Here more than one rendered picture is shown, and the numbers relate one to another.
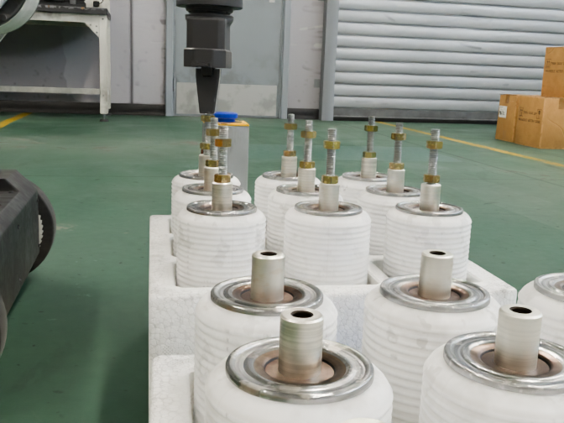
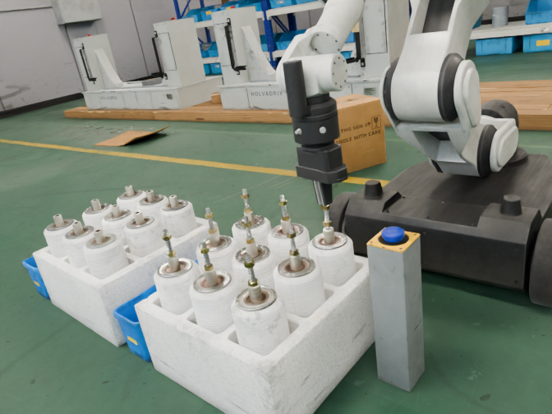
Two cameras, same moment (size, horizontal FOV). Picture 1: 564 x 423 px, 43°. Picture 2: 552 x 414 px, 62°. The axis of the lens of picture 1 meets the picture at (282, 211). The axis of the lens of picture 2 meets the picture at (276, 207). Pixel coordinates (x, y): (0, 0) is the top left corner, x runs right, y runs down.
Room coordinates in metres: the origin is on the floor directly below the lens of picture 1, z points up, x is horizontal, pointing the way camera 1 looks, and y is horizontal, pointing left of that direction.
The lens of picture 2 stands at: (1.62, -0.48, 0.71)
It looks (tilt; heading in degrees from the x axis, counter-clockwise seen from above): 22 degrees down; 144
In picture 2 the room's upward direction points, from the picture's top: 9 degrees counter-clockwise
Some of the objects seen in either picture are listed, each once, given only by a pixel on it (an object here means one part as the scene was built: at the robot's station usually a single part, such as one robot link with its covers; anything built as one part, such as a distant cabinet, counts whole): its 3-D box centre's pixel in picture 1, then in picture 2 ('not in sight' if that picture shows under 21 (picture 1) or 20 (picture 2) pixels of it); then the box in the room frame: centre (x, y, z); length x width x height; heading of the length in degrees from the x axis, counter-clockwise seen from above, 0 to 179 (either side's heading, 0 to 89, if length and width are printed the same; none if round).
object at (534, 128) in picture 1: (546, 122); not in sight; (4.37, -1.60, 0.15); 0.30 x 0.24 x 0.30; 11
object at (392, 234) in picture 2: (225, 118); (393, 236); (1.16, 0.10, 0.32); 0.04 x 0.04 x 0.02
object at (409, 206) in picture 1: (429, 209); (175, 268); (0.79, -0.17, 0.25); 0.08 x 0.08 x 0.01
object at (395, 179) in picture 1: (395, 181); (210, 276); (0.91, -0.15, 0.26); 0.02 x 0.02 x 0.03
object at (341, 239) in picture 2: (206, 175); (329, 241); (0.98, 0.11, 0.25); 0.08 x 0.08 x 0.01
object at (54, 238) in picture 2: not in sight; (70, 252); (0.26, -0.26, 0.16); 0.10 x 0.10 x 0.18
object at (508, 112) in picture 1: (526, 117); not in sight; (4.69, -1.58, 0.15); 0.30 x 0.24 x 0.30; 101
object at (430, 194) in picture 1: (430, 198); (173, 263); (0.79, -0.17, 0.26); 0.02 x 0.02 x 0.03
